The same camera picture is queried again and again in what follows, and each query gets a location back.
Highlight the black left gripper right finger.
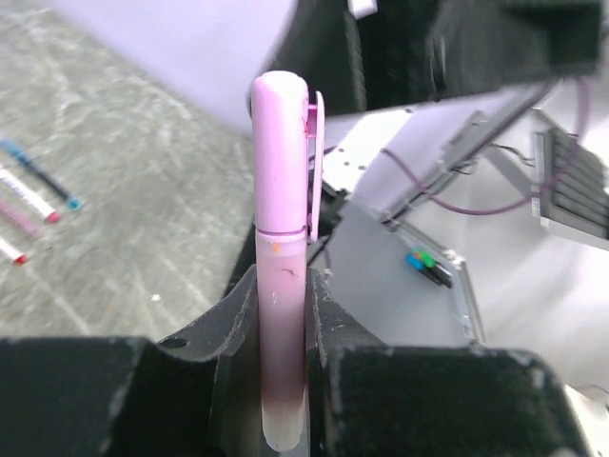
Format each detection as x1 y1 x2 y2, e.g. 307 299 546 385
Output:
305 270 593 456

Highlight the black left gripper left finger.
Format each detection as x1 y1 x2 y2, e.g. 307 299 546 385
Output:
1 270 260 456

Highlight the white pen red cap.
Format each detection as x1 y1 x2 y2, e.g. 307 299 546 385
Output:
0 237 28 265

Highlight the blue pen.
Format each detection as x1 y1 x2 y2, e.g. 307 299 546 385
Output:
1 139 81 210

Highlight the red crayon pen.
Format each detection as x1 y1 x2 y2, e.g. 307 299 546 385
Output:
0 199 41 238

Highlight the white pen red tip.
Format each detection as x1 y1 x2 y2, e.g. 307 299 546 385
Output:
0 166 60 224

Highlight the lilac block cap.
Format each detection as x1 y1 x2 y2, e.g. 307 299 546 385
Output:
250 70 325 242

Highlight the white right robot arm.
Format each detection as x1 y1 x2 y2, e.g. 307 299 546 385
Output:
265 0 603 115

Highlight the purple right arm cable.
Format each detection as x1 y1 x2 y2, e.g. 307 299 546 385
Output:
380 78 594 216

